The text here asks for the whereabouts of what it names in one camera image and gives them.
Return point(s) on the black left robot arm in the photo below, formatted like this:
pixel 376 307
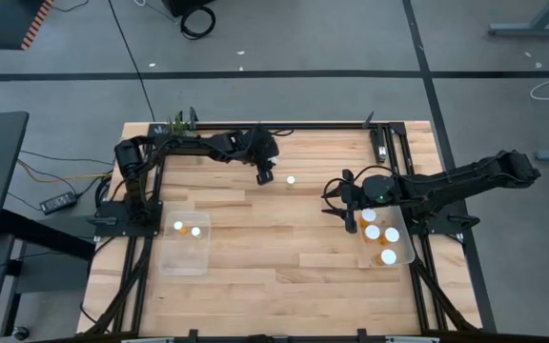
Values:
pixel 189 145

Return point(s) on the potted green plant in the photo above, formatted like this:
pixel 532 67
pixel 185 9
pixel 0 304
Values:
pixel 176 127

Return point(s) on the small pale yellow pill bottle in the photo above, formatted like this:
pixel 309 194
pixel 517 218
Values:
pixel 290 180

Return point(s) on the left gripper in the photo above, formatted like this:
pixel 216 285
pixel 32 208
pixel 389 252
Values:
pixel 260 147

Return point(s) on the black caster wheel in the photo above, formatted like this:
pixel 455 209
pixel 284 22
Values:
pixel 19 332

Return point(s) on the small orange pill bottle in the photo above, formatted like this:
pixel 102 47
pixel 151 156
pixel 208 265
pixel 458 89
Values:
pixel 178 226
pixel 195 231

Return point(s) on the black power adapter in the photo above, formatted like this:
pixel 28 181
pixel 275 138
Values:
pixel 57 202

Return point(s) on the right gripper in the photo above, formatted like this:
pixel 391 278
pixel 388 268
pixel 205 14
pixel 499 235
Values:
pixel 365 193

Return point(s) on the black mat orange striped border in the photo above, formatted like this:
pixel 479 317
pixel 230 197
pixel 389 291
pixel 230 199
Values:
pixel 3 24

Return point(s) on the black silver bracket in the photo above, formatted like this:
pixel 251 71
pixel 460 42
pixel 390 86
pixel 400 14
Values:
pixel 382 152

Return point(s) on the black desk leg beam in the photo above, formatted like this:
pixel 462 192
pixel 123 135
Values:
pixel 46 233

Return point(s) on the clear plastic bin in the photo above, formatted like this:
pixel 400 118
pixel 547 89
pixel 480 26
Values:
pixel 398 214
pixel 184 257

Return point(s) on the wide orange pill bottle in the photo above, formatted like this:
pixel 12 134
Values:
pixel 369 215
pixel 372 232
pixel 388 256
pixel 392 234

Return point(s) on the black metal table frame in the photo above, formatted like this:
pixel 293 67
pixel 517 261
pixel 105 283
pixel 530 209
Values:
pixel 327 126

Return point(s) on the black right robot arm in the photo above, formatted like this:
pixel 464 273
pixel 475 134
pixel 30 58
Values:
pixel 465 178

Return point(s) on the black floor box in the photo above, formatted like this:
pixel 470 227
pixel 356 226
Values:
pixel 179 6

